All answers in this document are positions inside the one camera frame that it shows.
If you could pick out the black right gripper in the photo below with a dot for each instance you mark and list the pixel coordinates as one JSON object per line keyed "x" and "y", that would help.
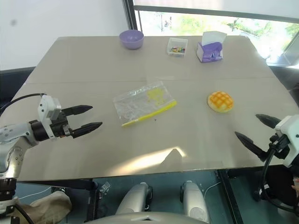
{"x": 281, "y": 146}

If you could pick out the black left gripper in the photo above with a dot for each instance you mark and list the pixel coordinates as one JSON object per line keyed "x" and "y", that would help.
{"x": 58, "y": 129}

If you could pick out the yellow bun pastry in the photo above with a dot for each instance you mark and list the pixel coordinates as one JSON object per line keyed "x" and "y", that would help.
{"x": 220, "y": 101}

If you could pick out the clear yellow-zip plastic bag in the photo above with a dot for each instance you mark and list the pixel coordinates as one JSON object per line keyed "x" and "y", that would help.
{"x": 140, "y": 102}

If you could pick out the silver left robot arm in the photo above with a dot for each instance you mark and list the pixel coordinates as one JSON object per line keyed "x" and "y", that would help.
{"x": 14, "y": 133}

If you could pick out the purple bowl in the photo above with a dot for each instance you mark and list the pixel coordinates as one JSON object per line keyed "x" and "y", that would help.
{"x": 131, "y": 39}

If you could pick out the purple tissue box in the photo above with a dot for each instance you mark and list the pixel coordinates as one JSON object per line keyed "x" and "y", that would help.
{"x": 210, "y": 50}

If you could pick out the clear box of coloured pins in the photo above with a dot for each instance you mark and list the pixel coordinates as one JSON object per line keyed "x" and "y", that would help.
{"x": 177, "y": 47}

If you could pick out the silver robot torso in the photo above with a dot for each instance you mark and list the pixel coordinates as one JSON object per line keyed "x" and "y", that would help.
{"x": 147, "y": 219}

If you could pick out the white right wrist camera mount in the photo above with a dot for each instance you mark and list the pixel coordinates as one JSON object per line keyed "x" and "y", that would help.
{"x": 289, "y": 126}

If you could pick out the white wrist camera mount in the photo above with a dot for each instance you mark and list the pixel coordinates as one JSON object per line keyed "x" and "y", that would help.
{"x": 45, "y": 105}
{"x": 289, "y": 126}

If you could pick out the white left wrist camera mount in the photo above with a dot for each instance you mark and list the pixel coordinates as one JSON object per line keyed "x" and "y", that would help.
{"x": 45, "y": 105}

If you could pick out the black table frame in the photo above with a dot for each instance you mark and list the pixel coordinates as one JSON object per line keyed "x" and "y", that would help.
{"x": 230, "y": 196}

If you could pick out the dark window frame post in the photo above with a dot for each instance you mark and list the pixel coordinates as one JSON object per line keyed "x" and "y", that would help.
{"x": 132, "y": 16}

